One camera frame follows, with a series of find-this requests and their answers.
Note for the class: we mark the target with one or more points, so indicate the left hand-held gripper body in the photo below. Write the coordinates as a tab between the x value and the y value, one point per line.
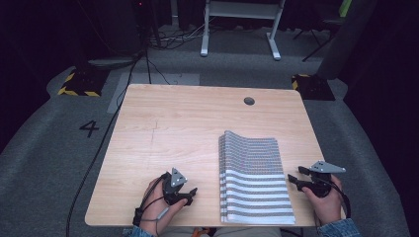
173	192

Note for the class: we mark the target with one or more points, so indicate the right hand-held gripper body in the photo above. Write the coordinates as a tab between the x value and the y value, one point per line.
320	186

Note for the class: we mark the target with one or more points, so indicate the stack of striped placemats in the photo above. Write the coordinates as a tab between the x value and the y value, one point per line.
222	197

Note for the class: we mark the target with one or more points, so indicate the person's right hand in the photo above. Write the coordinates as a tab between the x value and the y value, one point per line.
327	207

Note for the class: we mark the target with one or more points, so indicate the person's left hand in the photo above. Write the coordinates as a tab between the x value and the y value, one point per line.
153	210

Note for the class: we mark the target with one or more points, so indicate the black yellow striped stand base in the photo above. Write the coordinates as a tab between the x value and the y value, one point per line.
84	84
313	87

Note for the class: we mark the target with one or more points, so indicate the black tripod legs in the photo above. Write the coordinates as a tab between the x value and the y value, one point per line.
316	36

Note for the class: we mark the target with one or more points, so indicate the green object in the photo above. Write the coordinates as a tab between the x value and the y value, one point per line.
345	7

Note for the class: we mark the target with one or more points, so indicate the dark computer tower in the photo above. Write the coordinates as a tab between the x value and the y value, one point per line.
145	19

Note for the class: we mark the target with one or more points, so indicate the grey slanted post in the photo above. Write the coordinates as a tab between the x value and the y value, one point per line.
346	42

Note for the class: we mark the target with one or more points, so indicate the white metal desk frame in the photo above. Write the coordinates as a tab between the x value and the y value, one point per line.
242	10

